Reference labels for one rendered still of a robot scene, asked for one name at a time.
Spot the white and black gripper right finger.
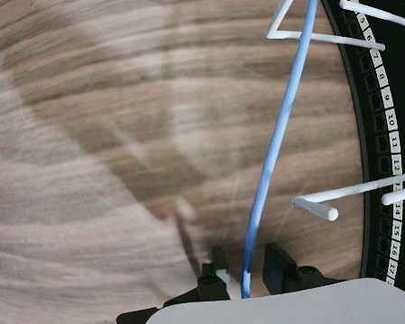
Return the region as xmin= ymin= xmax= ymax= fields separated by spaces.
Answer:
xmin=263 ymin=242 xmax=347 ymax=295

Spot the dark grey metal rack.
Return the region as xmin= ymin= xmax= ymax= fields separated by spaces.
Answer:
xmin=292 ymin=0 xmax=405 ymax=292

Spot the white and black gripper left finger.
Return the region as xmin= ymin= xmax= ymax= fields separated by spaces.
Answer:
xmin=116 ymin=246 xmax=231 ymax=324

